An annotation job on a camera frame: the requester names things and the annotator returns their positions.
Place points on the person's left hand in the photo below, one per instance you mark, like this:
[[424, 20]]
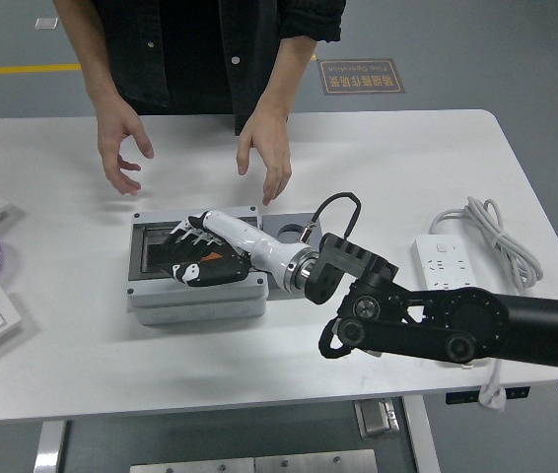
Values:
[[266, 143]]

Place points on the person's right hand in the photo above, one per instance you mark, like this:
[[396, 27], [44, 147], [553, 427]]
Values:
[[116, 138]]

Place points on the white and black robot right hand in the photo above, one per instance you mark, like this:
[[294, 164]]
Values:
[[239, 236]]

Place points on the grey box with clear flap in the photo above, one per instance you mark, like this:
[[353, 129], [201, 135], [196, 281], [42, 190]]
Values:
[[200, 308]]

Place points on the person's right forearm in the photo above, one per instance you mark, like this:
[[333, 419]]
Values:
[[89, 54]]

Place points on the person's left forearm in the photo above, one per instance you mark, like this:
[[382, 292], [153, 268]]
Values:
[[286, 74]]

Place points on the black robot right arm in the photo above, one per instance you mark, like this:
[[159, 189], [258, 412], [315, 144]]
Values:
[[456, 315]]

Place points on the dark grey cube with hole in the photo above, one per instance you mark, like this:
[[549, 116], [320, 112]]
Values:
[[276, 222]]

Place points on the dark floor sign orange text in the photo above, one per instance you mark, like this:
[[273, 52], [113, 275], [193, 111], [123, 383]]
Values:
[[361, 77]]

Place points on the person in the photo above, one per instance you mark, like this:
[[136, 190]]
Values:
[[195, 49]]

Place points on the small metal floor plate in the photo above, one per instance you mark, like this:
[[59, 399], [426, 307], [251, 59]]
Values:
[[46, 23]]

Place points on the white power strip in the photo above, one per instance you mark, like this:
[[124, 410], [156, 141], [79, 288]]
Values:
[[439, 261]]

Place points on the white table leg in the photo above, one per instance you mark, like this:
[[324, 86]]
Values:
[[422, 438], [49, 448]]

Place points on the black table control panel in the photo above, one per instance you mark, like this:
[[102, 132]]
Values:
[[461, 396]]

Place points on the metal table bracket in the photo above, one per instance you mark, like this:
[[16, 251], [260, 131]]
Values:
[[376, 419]]

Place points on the metal base plate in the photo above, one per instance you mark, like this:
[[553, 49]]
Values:
[[190, 465]]

